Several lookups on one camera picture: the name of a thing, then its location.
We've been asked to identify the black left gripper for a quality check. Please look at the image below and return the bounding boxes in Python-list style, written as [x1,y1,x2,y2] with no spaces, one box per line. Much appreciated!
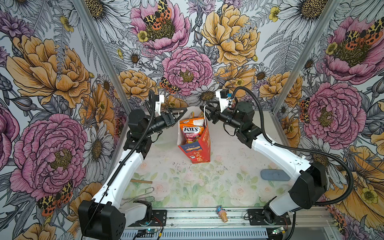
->
[144,107,189,136]

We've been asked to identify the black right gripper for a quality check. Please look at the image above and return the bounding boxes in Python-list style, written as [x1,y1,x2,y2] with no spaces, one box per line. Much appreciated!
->
[199,101,243,130]

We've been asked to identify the orange Fox's fruits candy bag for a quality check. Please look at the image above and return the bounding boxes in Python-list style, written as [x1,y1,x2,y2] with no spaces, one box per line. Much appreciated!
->
[180,118,206,144]

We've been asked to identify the red white paper bag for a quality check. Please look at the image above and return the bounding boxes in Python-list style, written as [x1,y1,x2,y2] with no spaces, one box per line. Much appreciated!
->
[177,111,211,164]

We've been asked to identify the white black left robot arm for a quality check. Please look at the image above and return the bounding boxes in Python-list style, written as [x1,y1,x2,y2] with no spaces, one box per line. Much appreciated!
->
[78,93,187,240]

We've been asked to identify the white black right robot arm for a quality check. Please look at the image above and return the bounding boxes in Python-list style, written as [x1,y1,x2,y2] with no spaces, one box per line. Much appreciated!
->
[200,90,327,225]

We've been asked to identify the wooden toy mallet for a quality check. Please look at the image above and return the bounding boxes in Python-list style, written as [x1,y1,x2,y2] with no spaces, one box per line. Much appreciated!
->
[130,179,153,184]

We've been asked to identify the grey blue oval pad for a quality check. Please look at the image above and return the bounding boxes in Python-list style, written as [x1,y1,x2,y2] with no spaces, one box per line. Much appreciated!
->
[261,169,291,182]

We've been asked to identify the small ice cream toy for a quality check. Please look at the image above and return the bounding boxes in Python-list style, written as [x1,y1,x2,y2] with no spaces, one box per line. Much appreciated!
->
[217,206,228,223]

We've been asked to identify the green circuit board left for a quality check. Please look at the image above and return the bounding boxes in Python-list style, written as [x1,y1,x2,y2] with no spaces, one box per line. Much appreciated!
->
[135,229,160,238]

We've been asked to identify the green circuit board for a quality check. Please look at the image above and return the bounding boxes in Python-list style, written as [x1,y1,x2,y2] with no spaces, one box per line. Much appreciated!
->
[271,227,286,235]
[135,229,160,238]

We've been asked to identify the green circuit board right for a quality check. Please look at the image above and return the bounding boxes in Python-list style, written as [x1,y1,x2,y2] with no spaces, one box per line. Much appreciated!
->
[271,227,286,235]

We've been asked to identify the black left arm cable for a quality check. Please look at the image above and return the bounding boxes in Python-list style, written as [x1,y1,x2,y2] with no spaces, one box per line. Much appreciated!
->
[80,89,157,238]

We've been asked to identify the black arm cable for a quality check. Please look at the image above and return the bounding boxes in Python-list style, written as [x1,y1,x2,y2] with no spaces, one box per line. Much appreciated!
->
[80,89,157,238]
[230,86,355,240]

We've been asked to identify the metal wire tongs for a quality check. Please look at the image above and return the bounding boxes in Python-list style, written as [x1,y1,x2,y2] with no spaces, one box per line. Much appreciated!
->
[121,187,155,206]

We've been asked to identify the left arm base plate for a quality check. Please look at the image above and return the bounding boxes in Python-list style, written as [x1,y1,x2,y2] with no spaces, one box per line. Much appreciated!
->
[127,210,168,228]

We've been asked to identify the aluminium rail frame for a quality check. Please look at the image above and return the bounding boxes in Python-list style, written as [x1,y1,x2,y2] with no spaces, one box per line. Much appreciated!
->
[119,207,342,240]

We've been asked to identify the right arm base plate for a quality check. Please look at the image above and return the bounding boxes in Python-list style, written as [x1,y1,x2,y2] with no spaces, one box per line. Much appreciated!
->
[247,209,292,226]

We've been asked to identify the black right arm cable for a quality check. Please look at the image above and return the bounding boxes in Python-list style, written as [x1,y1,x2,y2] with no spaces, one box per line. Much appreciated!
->
[230,86,355,240]

